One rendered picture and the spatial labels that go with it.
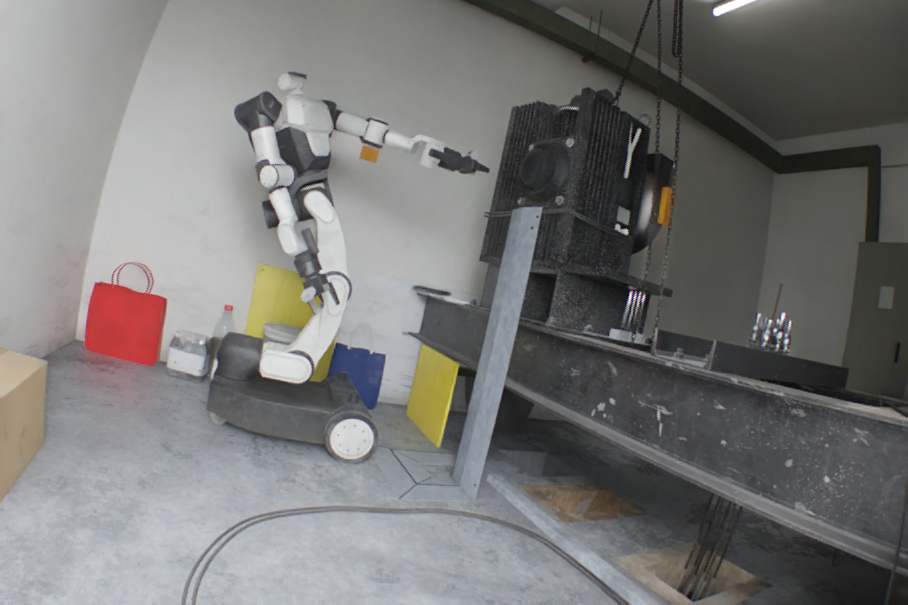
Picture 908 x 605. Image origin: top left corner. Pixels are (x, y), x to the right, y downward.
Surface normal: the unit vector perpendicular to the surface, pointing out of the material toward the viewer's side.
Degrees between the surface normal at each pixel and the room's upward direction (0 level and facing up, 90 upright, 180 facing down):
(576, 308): 90
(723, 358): 90
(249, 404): 90
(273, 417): 90
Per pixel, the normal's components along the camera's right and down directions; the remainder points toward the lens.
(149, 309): 0.44, -0.09
